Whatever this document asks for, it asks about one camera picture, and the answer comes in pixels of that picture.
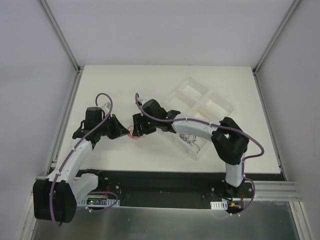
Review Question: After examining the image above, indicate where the orange wire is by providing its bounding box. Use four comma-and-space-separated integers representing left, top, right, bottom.
126, 124, 146, 140

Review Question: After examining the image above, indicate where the purple wire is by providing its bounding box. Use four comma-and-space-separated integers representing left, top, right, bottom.
179, 132, 198, 145

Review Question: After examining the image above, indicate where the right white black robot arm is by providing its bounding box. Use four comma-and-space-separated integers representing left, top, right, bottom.
132, 94, 249, 198

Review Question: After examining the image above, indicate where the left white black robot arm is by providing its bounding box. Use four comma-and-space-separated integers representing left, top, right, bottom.
32, 106, 129, 224

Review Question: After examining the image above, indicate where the clear plastic compartment tray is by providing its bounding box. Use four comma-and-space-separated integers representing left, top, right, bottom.
162, 77, 235, 161

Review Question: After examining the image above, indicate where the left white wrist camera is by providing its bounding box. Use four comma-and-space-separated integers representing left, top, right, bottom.
101, 102, 111, 114

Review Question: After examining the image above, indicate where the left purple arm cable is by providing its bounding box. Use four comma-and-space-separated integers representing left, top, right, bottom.
49, 92, 120, 227

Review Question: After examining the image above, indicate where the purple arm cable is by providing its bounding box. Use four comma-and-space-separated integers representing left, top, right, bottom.
49, 92, 120, 227
134, 92, 265, 217

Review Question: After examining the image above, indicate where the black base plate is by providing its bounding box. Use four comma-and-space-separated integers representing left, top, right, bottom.
74, 168, 254, 209

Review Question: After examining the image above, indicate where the left white cable duct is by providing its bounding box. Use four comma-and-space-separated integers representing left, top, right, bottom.
77, 197, 120, 208

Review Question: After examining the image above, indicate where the white cable duct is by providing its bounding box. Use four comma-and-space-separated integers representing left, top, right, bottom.
77, 197, 120, 208
210, 200, 228, 211

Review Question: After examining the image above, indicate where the right white cable duct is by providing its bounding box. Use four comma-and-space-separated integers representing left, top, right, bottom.
210, 200, 228, 211

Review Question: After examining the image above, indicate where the left aluminium frame post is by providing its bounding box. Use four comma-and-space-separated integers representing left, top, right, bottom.
37, 0, 82, 74

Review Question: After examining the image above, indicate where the aluminium frame post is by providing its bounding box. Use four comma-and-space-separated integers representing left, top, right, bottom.
37, 0, 82, 74
252, 0, 303, 76

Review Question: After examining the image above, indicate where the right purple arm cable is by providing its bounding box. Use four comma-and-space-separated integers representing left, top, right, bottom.
134, 92, 265, 217

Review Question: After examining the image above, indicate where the right aluminium frame post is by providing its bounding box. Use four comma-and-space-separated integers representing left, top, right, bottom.
252, 0, 303, 76

